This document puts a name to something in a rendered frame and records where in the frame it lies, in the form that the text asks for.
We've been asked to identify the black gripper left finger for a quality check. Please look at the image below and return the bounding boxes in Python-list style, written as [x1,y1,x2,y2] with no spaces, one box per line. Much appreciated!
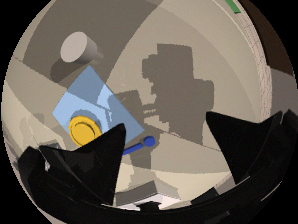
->
[39,123,126,206]

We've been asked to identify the yellow plate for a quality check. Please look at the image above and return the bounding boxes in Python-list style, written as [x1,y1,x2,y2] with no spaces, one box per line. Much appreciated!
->
[68,116,102,147]

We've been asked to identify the beige short cylinder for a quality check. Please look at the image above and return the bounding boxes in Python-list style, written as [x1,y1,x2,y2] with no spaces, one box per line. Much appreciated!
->
[60,32,97,64]

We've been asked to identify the light blue flat square mat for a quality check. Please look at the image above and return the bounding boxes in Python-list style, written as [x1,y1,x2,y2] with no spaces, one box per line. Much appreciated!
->
[52,64,145,144]

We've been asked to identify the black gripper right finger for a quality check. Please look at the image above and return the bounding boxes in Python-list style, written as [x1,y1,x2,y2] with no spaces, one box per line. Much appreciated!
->
[206,112,282,185]

